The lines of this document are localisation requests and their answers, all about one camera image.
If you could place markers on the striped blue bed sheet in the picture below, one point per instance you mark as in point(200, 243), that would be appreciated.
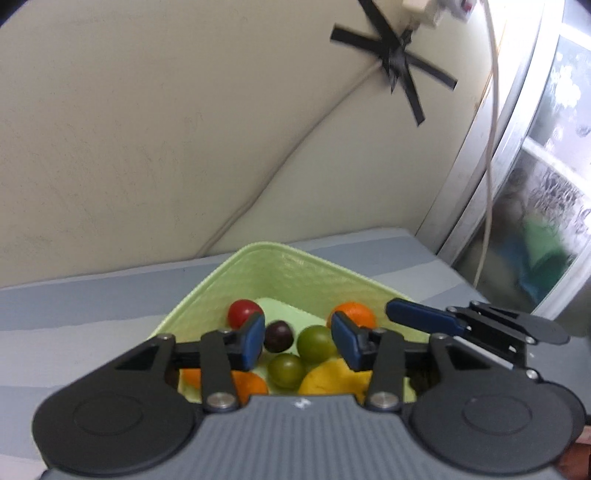
point(92, 314)

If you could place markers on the red apple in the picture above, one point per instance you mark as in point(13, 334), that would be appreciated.
point(241, 311)

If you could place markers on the large orange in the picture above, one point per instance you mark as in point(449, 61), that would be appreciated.
point(358, 313)

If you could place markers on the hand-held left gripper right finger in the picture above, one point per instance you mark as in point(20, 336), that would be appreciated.
point(348, 342)

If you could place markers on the dark purple plum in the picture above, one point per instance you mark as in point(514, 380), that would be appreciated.
point(278, 335)

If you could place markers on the black tape cross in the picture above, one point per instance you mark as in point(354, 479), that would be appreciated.
point(395, 55)

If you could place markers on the yellow lemon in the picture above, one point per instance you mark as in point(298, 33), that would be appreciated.
point(328, 381)

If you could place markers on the green plastic basin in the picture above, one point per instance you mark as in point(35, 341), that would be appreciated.
point(286, 277)

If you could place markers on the frosted window glass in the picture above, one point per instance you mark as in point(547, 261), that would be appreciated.
point(545, 207)

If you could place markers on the cream power strip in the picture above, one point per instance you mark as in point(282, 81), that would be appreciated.
point(425, 9)

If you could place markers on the white window frame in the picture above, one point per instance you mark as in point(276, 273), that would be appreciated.
point(466, 184)

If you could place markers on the small mandarin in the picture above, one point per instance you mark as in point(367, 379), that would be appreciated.
point(191, 376)
point(251, 385)

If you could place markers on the green lime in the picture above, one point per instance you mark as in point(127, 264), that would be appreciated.
point(315, 342)
point(286, 371)

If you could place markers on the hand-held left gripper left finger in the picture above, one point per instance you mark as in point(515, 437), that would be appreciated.
point(253, 341)

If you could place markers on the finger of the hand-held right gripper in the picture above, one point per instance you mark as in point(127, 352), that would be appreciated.
point(425, 318)

